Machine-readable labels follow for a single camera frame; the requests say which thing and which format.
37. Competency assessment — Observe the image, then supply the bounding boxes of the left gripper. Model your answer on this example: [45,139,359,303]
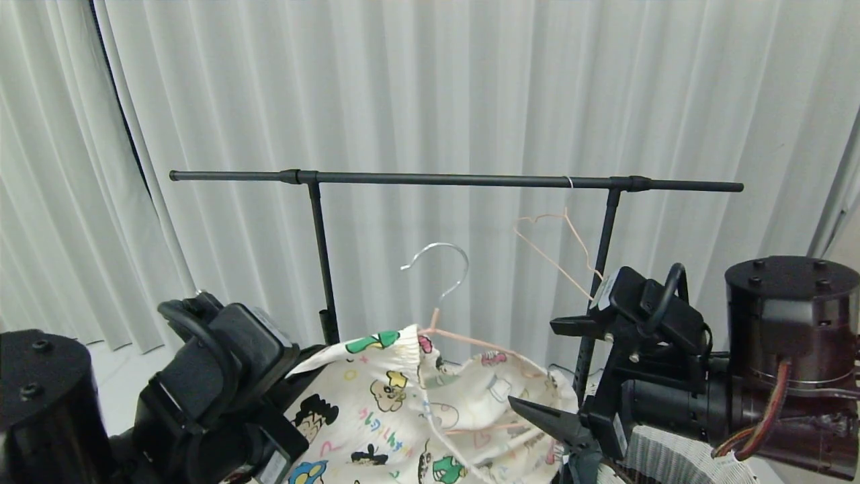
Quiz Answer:
[111,403,311,484]

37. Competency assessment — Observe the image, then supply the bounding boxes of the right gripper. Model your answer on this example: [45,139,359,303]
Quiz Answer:
[509,316,733,465]

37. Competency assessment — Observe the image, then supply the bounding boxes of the pink clothes hanger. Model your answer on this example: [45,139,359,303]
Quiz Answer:
[515,208,605,303]
[401,242,578,438]

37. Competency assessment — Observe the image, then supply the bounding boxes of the cream printed shorts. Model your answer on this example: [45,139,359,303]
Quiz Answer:
[225,325,582,484]

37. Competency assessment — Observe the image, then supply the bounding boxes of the white laundry basket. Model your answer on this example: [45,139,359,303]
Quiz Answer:
[595,423,763,484]

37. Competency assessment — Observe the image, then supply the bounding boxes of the black clothes rack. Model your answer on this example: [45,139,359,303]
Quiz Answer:
[169,169,744,404]

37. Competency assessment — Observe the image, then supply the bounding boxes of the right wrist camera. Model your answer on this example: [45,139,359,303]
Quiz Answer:
[591,266,714,391]

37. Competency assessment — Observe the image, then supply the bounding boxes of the black cable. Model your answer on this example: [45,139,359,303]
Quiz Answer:
[158,299,232,484]
[646,262,689,337]

